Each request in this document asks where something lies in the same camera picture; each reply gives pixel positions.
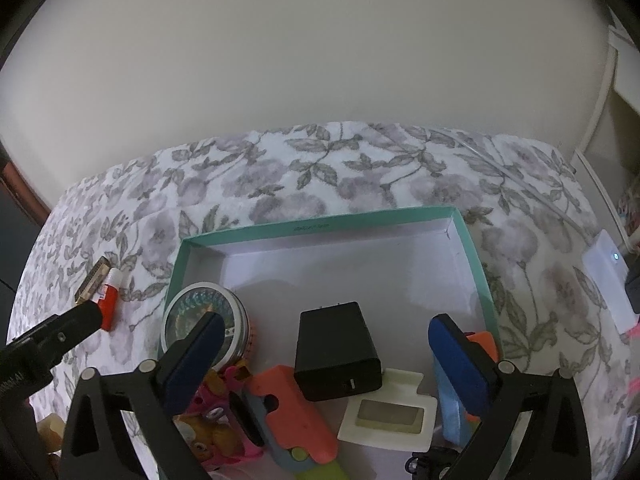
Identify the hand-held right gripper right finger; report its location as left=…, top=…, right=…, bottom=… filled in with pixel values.
left=429, top=313, right=593, bottom=480

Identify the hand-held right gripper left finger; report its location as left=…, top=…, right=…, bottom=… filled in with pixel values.
left=59, top=311, right=226, bottom=480

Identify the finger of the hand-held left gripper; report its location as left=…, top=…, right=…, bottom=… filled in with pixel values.
left=7, top=301, right=104, bottom=358

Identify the red glue tube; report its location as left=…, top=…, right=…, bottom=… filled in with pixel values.
left=96, top=268, right=124, bottom=333

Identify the round metal bead tin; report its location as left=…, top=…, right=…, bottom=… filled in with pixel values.
left=161, top=282, right=251, bottom=368

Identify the pink toy figure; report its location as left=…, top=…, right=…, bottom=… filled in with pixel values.
left=172, top=366, right=251, bottom=468

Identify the orange and green toy knife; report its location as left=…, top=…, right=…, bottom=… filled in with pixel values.
left=246, top=364, right=351, bottom=480

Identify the black charger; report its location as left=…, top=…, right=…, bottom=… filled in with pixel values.
left=293, top=301, right=385, bottom=402

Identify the teal cardboard box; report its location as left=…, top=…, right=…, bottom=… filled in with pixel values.
left=157, top=206, right=501, bottom=480

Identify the person's left hand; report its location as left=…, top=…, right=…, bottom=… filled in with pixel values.
left=40, top=412, right=67, bottom=454

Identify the dark furniture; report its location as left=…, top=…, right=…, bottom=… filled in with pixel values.
left=0, top=155, right=51, bottom=321

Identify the white device with light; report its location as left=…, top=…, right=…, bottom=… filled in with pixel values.
left=581, top=230, right=640, bottom=333

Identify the grey power bank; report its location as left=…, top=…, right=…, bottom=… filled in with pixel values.
left=625, top=257, right=640, bottom=313

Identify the floral bedsheet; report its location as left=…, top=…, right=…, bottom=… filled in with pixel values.
left=10, top=121, right=640, bottom=480

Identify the white shelf unit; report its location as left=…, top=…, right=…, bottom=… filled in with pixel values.
left=575, top=25, right=640, bottom=241

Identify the white cable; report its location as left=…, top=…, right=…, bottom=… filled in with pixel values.
left=435, top=127, right=596, bottom=241

